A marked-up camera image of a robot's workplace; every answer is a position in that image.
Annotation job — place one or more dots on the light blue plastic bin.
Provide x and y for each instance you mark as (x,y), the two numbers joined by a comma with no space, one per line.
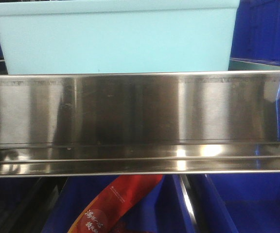
(116,36)

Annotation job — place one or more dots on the dark blue bin lower centre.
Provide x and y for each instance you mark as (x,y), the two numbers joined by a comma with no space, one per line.
(161,211)

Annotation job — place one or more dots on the dark blue bin lower right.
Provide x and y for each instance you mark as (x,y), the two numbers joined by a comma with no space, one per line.
(239,203)

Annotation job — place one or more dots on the dark blue bin upper right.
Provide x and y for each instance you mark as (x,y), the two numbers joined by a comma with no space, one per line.
(257,30)

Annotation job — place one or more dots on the red snack package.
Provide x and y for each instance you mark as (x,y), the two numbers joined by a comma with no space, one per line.
(106,209)

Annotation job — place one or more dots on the stainless steel shelf rail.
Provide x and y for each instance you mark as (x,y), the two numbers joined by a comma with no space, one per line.
(99,124)

